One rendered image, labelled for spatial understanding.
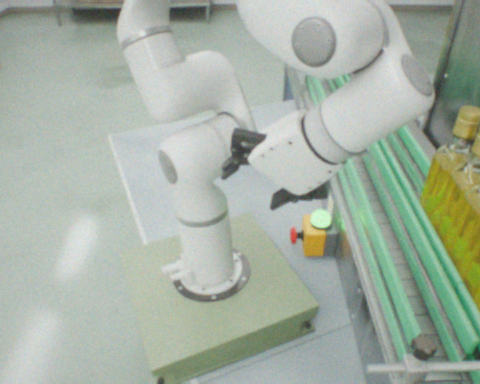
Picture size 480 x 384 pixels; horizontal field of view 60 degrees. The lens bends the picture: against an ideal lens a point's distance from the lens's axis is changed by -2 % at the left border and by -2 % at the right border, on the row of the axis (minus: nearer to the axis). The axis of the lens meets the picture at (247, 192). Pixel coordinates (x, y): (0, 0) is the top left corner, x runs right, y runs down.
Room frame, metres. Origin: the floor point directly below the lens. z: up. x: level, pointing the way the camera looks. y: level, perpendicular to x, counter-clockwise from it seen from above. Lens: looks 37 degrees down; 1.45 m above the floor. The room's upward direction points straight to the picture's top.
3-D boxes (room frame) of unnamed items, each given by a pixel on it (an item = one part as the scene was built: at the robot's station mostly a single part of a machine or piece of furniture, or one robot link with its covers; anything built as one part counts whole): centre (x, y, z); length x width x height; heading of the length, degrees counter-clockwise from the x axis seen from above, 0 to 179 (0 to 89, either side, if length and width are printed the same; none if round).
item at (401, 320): (1.19, -0.21, 0.92); 1.75 x 0.01 x 0.08; 1
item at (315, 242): (0.72, -0.16, 0.79); 0.07 x 0.07 x 0.07; 1
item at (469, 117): (0.60, -0.35, 1.14); 0.04 x 0.04 x 0.04
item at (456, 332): (1.19, -0.29, 0.92); 1.75 x 0.01 x 0.08; 1
